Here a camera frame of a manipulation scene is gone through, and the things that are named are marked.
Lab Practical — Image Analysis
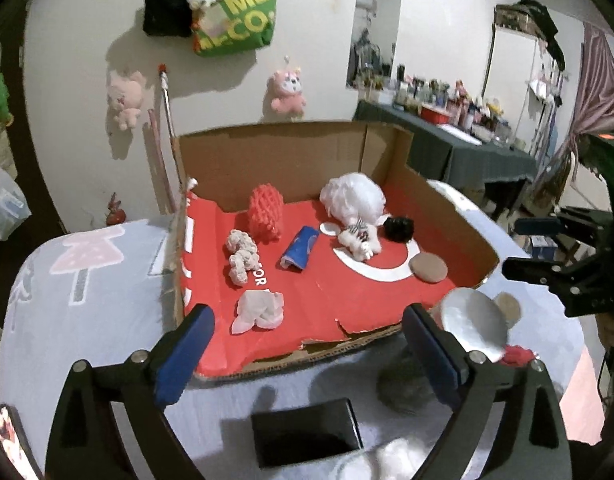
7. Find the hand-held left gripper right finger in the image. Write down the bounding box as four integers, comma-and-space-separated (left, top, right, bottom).
402, 302, 573, 480

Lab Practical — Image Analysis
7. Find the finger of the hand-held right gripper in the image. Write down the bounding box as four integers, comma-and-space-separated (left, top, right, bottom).
514, 206, 610, 251
502, 247, 595, 293

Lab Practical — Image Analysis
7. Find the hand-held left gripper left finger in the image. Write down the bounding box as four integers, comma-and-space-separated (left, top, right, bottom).
44, 302, 218, 480

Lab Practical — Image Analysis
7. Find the beige round pad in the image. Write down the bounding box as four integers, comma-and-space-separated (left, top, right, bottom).
408, 253, 447, 283

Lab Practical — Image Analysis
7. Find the white tissue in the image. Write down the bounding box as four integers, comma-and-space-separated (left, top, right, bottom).
231, 290, 285, 334

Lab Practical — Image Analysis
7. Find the red-lined cardboard box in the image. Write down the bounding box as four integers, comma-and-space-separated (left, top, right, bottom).
168, 120, 500, 378

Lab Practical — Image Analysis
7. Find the white knitted rope toy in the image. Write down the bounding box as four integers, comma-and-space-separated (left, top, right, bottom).
224, 229, 262, 286

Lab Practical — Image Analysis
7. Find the black mesh ball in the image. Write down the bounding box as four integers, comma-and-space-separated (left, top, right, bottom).
383, 215, 414, 242

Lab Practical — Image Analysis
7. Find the small white rabbit plush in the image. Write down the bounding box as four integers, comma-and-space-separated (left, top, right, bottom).
337, 220, 383, 262

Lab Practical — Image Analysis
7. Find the blue snack packet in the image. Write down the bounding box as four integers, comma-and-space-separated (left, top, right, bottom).
279, 226, 319, 271

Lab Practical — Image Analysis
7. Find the red knitted ornament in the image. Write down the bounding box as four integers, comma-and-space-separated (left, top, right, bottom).
502, 344, 538, 367

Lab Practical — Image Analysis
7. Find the table with dark green cloth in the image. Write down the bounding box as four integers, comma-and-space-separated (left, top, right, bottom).
354, 100, 538, 211

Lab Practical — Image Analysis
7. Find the white fluffy cotton ball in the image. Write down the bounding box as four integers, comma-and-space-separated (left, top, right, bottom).
337, 437, 453, 480

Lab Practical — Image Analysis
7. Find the row of bottles and trinkets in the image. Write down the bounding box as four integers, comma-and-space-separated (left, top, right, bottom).
359, 62, 518, 146

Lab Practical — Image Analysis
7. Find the black smartphone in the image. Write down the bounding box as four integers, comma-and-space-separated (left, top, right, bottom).
250, 398, 364, 468

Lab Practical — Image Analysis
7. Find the pink curtain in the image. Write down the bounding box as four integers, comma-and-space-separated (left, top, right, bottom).
542, 22, 614, 211

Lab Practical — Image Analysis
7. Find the small red figurine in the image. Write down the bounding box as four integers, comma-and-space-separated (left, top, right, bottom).
105, 192, 128, 226

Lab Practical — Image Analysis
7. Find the red mesh sponge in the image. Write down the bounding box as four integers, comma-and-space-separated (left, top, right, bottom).
248, 185, 284, 240

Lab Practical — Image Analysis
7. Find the white bath pouf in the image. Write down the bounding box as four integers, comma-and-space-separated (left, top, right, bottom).
319, 172, 386, 226

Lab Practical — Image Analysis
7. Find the covered clothes rack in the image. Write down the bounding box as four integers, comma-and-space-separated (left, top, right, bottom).
484, 0, 568, 161

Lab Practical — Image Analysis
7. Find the white plastic bag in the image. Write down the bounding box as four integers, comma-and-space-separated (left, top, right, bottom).
0, 157, 32, 241

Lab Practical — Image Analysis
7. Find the pale pink plush toy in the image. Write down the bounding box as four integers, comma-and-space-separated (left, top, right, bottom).
107, 71, 146, 132

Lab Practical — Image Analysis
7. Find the pink plush with white face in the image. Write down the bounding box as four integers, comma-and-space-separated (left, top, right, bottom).
268, 67, 308, 115

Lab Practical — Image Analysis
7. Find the green tote bag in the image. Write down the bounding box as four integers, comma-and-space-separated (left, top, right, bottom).
192, 0, 279, 58

